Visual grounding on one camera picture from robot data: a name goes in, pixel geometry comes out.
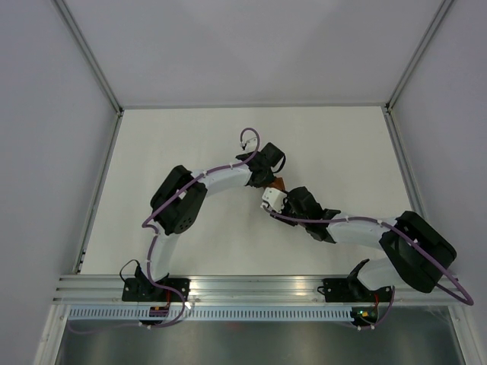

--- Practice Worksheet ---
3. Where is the orange-brown cloth napkin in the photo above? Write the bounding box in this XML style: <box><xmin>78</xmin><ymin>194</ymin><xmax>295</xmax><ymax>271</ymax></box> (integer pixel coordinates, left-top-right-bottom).
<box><xmin>269</xmin><ymin>177</ymin><xmax>285</xmax><ymax>192</ymax></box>

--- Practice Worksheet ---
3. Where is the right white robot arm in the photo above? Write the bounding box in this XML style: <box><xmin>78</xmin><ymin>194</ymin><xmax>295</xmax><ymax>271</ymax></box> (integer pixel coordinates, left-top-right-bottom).
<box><xmin>282</xmin><ymin>186</ymin><xmax>457</xmax><ymax>300</ymax></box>

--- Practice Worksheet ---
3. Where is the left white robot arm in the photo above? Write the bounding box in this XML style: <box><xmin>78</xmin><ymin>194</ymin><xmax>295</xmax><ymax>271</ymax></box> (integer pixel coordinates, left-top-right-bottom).
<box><xmin>133</xmin><ymin>142</ymin><xmax>286</xmax><ymax>301</ymax></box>

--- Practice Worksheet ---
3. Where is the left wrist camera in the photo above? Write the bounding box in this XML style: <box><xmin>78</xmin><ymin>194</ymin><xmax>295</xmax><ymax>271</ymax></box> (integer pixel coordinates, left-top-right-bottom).
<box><xmin>240</xmin><ymin>138</ymin><xmax>258</xmax><ymax>153</ymax></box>

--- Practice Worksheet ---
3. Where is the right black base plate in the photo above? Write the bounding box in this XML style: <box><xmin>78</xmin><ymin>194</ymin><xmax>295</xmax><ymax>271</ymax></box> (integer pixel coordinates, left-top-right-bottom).
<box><xmin>320</xmin><ymin>278</ymin><xmax>392</xmax><ymax>303</ymax></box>

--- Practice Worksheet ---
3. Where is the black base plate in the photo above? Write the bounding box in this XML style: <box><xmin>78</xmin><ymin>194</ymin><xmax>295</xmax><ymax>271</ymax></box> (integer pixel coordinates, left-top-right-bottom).
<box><xmin>320</xmin><ymin>278</ymin><xmax>392</xmax><ymax>303</ymax></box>
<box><xmin>122</xmin><ymin>275</ymin><xmax>190</xmax><ymax>303</ymax></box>

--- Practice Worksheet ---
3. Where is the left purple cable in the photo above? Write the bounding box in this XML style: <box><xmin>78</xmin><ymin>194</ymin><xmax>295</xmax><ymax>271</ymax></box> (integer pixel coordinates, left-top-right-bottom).
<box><xmin>68</xmin><ymin>127</ymin><xmax>263</xmax><ymax>335</ymax></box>

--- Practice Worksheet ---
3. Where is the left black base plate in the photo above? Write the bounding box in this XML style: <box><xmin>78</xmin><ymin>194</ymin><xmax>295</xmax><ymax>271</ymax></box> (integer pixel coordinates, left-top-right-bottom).
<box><xmin>122</xmin><ymin>275</ymin><xmax>190</xmax><ymax>303</ymax></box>

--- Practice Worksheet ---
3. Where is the left aluminium frame post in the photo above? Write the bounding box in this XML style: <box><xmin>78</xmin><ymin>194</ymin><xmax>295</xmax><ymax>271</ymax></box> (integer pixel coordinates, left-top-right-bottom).
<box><xmin>51</xmin><ymin>0</ymin><xmax>123</xmax><ymax>116</ymax></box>

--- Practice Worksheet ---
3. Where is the aluminium frame post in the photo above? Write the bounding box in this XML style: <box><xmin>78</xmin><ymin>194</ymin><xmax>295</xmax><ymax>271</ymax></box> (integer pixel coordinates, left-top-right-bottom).
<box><xmin>383</xmin><ymin>0</ymin><xmax>456</xmax><ymax>114</ymax></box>
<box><xmin>51</xmin><ymin>0</ymin><xmax>123</xmax><ymax>116</ymax></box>

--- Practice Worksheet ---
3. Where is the aluminium mounting rail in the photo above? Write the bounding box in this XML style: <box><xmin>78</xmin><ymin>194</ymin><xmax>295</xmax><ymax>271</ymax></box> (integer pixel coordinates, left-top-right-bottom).
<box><xmin>52</xmin><ymin>274</ymin><xmax>468</xmax><ymax>305</ymax></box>

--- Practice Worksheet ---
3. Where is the white slotted cable duct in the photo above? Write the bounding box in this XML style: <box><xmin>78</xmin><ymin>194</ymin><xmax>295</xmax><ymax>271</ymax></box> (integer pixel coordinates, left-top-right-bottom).
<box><xmin>68</xmin><ymin>305</ymin><xmax>352</xmax><ymax>322</ymax></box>

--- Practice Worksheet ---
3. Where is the right aluminium frame post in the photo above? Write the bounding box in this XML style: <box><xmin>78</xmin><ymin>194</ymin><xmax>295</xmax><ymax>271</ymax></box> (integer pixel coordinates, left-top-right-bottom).
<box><xmin>383</xmin><ymin>0</ymin><xmax>456</xmax><ymax>114</ymax></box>

